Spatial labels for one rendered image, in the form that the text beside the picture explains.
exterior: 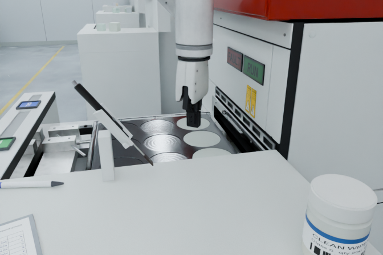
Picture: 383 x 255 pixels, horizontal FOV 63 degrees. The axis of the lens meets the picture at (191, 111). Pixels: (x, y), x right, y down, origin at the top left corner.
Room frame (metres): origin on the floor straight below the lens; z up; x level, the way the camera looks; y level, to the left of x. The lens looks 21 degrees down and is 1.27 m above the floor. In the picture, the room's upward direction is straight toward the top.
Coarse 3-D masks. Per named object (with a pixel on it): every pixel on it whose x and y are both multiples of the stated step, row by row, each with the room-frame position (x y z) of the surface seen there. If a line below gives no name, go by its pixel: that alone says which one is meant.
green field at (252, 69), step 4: (248, 60) 0.76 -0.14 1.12; (244, 64) 0.78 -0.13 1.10; (248, 64) 0.75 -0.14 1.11; (252, 64) 0.73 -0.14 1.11; (256, 64) 0.71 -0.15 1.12; (244, 68) 0.78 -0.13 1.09; (248, 68) 0.75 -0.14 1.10; (252, 68) 0.73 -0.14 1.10; (256, 68) 0.71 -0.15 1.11; (260, 68) 0.69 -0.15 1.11; (244, 72) 0.78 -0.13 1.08; (248, 72) 0.75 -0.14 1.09; (252, 72) 0.73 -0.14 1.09; (256, 72) 0.71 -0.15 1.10; (260, 72) 0.69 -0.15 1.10; (252, 76) 0.73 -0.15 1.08; (256, 76) 0.70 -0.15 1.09; (260, 76) 0.68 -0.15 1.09; (256, 80) 0.70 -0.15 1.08; (260, 80) 0.68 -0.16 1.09
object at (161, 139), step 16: (128, 128) 0.84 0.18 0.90; (144, 128) 0.84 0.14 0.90; (160, 128) 0.84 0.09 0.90; (176, 128) 0.84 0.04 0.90; (208, 128) 0.84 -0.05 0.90; (96, 144) 0.73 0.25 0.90; (112, 144) 0.74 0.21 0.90; (144, 144) 0.74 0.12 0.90; (160, 144) 0.74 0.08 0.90; (176, 144) 0.74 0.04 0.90; (224, 144) 0.73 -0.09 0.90; (96, 160) 0.65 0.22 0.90; (128, 160) 0.65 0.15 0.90; (144, 160) 0.65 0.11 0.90; (160, 160) 0.65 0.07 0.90; (176, 160) 0.65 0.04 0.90
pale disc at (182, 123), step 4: (180, 120) 0.90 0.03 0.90; (184, 120) 0.90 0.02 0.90; (204, 120) 0.90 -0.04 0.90; (180, 124) 0.87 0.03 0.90; (184, 124) 0.87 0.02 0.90; (204, 124) 0.87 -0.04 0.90; (208, 124) 0.87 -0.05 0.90; (184, 128) 0.84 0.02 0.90; (188, 128) 0.84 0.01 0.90; (192, 128) 0.84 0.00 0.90; (196, 128) 0.84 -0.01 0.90; (200, 128) 0.84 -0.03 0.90
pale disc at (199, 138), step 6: (192, 132) 0.81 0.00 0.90; (198, 132) 0.81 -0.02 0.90; (204, 132) 0.81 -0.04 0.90; (210, 132) 0.81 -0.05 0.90; (186, 138) 0.77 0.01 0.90; (192, 138) 0.77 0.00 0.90; (198, 138) 0.77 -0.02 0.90; (204, 138) 0.77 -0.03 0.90; (210, 138) 0.77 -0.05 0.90; (216, 138) 0.77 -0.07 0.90; (192, 144) 0.73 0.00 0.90; (198, 144) 0.73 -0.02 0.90; (204, 144) 0.73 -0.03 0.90; (210, 144) 0.73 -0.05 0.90
